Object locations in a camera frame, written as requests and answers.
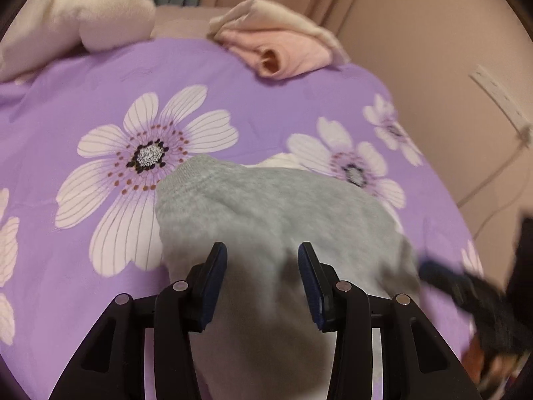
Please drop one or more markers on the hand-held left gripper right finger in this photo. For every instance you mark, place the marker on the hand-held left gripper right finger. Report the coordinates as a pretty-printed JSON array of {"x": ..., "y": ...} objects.
[{"x": 310, "y": 287}]

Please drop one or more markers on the grey sweater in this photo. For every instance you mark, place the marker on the grey sweater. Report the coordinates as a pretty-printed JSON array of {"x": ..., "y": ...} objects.
[{"x": 258, "y": 216}]

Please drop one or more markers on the cream cloth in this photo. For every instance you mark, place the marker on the cream cloth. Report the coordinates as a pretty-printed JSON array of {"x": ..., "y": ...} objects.
[{"x": 270, "y": 12}]

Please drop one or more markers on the white plush blanket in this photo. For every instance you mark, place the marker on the white plush blanket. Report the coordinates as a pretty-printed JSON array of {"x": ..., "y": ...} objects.
[{"x": 75, "y": 12}]

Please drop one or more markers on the white power strip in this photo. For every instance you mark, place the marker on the white power strip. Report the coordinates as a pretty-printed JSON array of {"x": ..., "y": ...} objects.
[{"x": 495, "y": 91}]

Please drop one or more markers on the pink folded cloth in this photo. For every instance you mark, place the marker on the pink folded cloth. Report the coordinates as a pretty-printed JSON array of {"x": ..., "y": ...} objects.
[{"x": 291, "y": 48}]

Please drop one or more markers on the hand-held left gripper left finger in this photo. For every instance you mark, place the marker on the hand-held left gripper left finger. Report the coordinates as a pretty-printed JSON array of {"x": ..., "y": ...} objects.
[{"x": 216, "y": 283}]

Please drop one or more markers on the purple floral bed sheet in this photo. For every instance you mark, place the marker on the purple floral bed sheet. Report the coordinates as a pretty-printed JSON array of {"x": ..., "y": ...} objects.
[{"x": 62, "y": 112}]

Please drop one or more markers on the beige mattress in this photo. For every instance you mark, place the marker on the beige mattress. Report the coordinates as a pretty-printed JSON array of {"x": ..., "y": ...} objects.
[{"x": 179, "y": 23}]

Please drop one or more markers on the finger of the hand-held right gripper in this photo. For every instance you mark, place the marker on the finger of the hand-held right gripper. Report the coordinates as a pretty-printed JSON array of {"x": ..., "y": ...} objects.
[{"x": 441, "y": 277}]

